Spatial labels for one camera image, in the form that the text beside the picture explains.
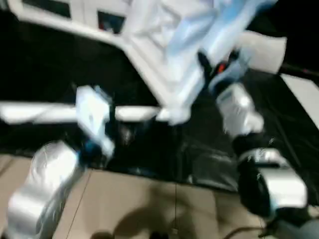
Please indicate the flat white board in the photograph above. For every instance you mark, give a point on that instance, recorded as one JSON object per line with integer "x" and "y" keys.
{"x": 304, "y": 99}

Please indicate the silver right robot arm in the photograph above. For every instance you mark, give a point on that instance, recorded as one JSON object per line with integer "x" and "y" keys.
{"x": 249, "y": 149}

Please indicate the white cabinet with glass doors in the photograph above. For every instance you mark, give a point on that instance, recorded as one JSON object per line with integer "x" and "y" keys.
{"x": 75, "y": 12}

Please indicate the white plastic bag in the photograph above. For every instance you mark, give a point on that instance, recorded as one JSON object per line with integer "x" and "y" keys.
{"x": 264, "y": 50}

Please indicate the white plastic table top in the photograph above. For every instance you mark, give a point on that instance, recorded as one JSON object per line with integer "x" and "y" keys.
{"x": 159, "y": 45}

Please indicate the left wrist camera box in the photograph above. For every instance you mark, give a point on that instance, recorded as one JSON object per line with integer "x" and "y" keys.
{"x": 94, "y": 117}

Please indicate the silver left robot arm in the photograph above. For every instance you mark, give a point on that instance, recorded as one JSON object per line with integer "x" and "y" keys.
{"x": 42, "y": 194}

